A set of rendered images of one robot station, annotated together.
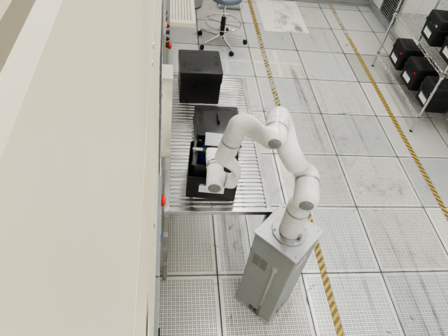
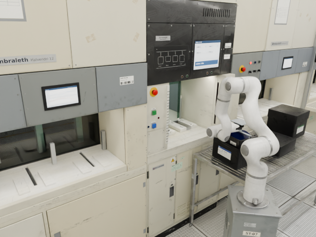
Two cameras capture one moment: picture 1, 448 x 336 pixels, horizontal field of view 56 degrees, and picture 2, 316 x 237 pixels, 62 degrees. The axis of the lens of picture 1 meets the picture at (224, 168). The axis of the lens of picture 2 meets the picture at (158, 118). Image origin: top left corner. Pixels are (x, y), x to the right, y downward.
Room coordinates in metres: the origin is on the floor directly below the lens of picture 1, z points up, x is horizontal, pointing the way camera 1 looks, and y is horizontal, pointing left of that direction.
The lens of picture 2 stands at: (0.22, -1.40, 1.80)
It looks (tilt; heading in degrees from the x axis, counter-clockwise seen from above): 20 degrees down; 65
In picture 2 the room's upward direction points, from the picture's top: 1 degrees clockwise
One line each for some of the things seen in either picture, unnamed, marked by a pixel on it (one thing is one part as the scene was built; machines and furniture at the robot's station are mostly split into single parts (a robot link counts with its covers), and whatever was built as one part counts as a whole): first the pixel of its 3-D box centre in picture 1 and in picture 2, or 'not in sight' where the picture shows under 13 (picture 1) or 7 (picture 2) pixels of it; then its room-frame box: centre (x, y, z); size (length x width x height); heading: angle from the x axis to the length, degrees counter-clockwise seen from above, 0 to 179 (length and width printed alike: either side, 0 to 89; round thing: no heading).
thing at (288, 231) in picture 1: (293, 221); (254, 186); (1.36, -0.40, 0.85); 0.19 x 0.19 x 0.18
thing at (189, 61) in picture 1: (199, 77); (287, 121); (2.45, 0.28, 0.89); 0.29 x 0.29 x 0.25; 14
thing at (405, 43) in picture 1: (406, 54); not in sight; (4.40, -1.80, 0.31); 0.30 x 0.28 x 0.26; 9
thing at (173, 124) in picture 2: not in sight; (181, 124); (1.43, 0.62, 0.89); 0.22 x 0.21 x 0.04; 102
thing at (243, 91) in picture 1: (206, 171); (261, 182); (2.05, 0.12, 0.38); 1.30 x 0.60 x 0.76; 12
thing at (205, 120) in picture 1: (217, 124); (272, 141); (2.05, 0.09, 0.83); 0.29 x 0.29 x 0.13; 14
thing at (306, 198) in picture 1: (303, 200); (255, 157); (1.33, -0.40, 1.07); 0.19 x 0.12 x 0.24; 177
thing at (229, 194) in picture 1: (212, 171); (236, 148); (1.62, 0.06, 0.85); 0.28 x 0.28 x 0.17; 6
